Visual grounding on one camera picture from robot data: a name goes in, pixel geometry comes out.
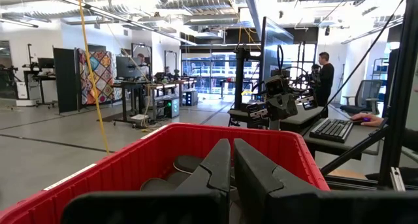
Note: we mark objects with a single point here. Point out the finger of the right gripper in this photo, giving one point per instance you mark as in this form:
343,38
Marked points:
275,107
290,106

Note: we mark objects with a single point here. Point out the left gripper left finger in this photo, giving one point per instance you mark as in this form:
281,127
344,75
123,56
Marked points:
215,171

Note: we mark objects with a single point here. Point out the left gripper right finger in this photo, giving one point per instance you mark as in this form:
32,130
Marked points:
251,178

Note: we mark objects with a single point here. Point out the black flip-flop sandal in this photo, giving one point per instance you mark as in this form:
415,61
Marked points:
187,163

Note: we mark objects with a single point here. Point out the black rubber slide sandal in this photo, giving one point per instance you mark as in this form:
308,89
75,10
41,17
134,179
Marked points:
156,185
178,178

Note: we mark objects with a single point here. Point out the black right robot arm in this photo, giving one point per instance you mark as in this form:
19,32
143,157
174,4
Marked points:
275,124

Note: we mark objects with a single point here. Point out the red plastic ribbed bin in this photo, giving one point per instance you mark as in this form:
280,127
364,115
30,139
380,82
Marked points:
130,158

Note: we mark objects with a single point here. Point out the grey desk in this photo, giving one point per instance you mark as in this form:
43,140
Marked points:
359,136
303,114

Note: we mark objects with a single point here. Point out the black monitor stand pole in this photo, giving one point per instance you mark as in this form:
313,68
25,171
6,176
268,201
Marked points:
239,80

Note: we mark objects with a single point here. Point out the person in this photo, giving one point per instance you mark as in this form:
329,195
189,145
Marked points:
142,59
326,77

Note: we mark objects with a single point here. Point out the black computer keyboard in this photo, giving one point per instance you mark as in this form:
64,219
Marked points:
331,129

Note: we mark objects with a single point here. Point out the large black monitor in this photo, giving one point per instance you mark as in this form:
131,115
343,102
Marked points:
274,47

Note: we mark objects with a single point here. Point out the dark computer tower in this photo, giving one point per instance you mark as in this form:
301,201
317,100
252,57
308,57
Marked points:
191,98

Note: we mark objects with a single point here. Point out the dark computer mouse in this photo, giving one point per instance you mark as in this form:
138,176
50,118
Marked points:
360,121

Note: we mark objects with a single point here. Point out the computer tower with lights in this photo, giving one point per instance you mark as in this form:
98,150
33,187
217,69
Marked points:
171,108

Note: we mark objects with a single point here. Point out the black diagonal bar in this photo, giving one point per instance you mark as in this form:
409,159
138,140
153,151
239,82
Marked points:
352,152

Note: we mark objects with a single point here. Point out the grey mesh office chair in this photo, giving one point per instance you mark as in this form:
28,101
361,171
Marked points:
367,93

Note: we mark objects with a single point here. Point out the person's hand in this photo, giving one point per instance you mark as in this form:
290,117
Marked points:
372,119

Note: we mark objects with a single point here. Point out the white power strip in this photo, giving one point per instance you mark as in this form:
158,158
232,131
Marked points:
139,117

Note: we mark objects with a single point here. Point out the black standing desk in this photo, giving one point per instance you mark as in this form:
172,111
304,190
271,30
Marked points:
137,84

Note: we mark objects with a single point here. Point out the small black monitor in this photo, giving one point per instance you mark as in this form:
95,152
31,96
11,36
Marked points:
129,67

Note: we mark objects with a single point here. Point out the colourful patchwork quilt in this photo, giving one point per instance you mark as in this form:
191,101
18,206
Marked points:
98,77

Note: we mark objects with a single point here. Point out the black partition panel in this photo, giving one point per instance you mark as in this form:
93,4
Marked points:
67,80

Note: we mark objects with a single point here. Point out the white cabinet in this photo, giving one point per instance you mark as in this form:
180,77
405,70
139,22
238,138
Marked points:
26,93

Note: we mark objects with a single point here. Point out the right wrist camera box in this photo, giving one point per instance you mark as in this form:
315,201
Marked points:
277,85

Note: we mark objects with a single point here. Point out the silver frame bracket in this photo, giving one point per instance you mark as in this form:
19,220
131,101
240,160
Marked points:
396,180

